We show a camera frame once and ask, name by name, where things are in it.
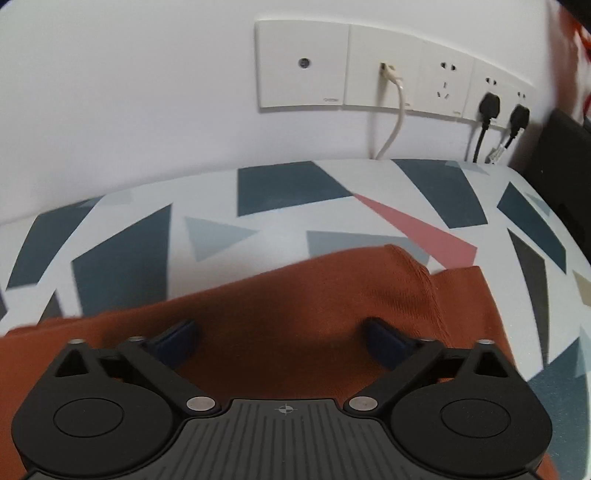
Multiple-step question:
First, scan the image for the black power plug left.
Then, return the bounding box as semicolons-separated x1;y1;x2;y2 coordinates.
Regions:
472;92;501;163

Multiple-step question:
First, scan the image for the rust orange knit sweater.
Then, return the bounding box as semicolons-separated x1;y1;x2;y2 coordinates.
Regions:
1;245;510;479

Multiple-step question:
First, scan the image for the black power plug right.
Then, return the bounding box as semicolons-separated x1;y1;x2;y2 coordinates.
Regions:
485;104;530;164

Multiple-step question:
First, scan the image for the black power plug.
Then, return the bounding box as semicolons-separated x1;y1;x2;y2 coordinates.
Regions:
485;104;530;164
472;92;501;163

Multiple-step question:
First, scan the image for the white wall socket panel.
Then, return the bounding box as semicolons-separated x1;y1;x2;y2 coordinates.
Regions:
254;19;536;128

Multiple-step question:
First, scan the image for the white plugged cable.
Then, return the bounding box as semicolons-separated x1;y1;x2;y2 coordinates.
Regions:
373;62;408;161

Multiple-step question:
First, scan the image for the dark red garment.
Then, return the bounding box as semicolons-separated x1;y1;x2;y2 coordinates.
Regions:
547;1;590;124

